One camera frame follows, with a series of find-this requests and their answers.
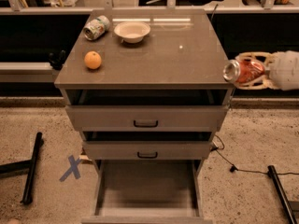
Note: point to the grey middle drawer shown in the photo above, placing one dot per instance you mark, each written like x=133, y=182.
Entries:
x=147, y=145

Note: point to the orange fruit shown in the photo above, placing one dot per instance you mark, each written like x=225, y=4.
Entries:
x=92, y=60

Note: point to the black stand leg left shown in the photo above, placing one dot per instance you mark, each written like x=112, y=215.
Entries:
x=29, y=166

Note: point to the black stand leg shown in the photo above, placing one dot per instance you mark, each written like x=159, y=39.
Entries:
x=290, y=208
x=29, y=166

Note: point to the black clamp on rail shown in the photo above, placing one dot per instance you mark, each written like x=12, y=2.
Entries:
x=57, y=60

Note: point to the grey bottom drawer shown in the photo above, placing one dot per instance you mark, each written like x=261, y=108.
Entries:
x=146, y=192

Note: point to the grey drawer cabinet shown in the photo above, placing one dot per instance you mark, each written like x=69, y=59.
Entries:
x=181, y=52

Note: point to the green white can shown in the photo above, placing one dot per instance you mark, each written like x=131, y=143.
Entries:
x=96, y=27

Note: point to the grey top drawer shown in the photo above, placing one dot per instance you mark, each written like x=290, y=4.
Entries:
x=149, y=110

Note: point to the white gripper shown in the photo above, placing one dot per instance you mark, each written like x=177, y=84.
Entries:
x=286, y=70

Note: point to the blue tape cross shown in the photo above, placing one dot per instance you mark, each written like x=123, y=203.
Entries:
x=72, y=170

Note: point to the white bowl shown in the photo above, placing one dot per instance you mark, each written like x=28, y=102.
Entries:
x=132, y=31

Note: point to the grey drawer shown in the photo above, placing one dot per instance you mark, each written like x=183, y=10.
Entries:
x=147, y=145
x=149, y=110
x=146, y=192

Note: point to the red coke can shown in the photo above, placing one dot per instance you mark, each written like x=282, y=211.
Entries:
x=242, y=71

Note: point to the black stand leg right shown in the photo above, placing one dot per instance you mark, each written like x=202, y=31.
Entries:
x=290, y=208

